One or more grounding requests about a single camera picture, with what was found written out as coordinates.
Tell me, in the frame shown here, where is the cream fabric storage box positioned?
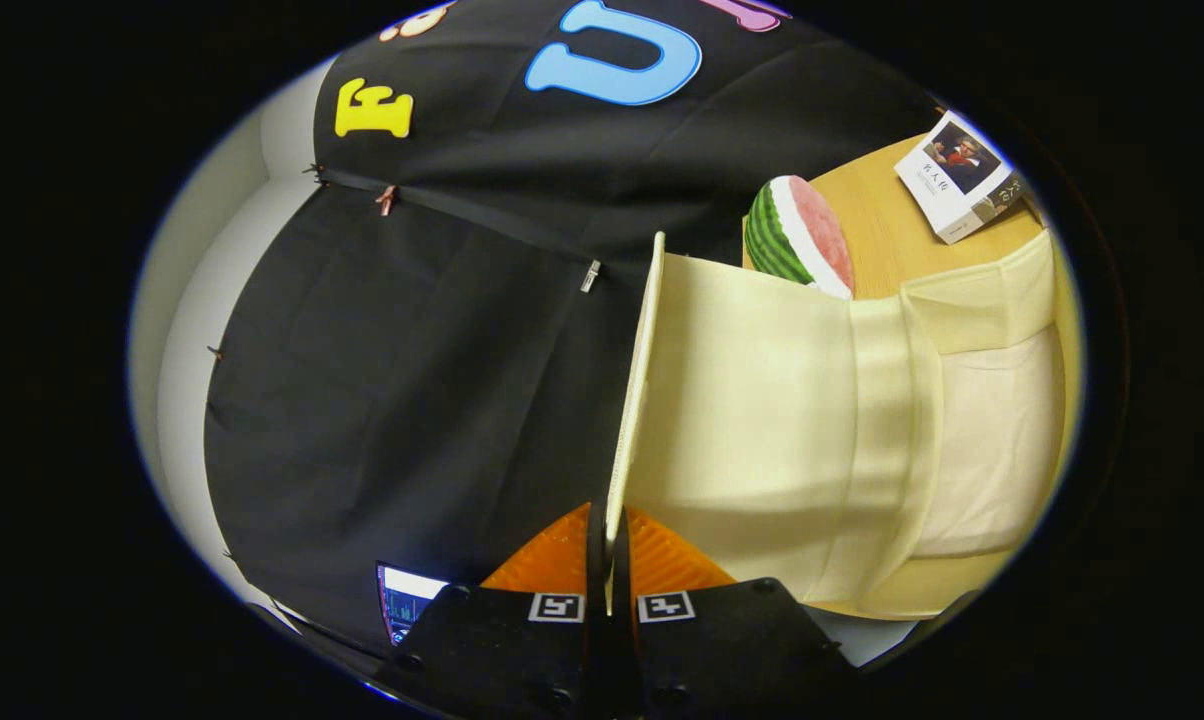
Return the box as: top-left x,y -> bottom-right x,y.
605,230 -> 1078,621

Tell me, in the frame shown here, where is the white portrait cover book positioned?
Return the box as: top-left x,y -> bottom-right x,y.
894,110 -> 1025,246

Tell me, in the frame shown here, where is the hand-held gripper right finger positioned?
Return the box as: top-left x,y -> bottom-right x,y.
617,505 -> 853,720

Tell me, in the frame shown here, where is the watermelon slice plush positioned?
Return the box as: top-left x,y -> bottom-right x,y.
743,175 -> 856,301

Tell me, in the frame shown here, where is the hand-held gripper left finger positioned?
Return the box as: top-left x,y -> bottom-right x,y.
387,503 -> 613,720

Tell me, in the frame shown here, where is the computer monitor screen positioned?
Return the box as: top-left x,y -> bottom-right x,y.
376,563 -> 450,646

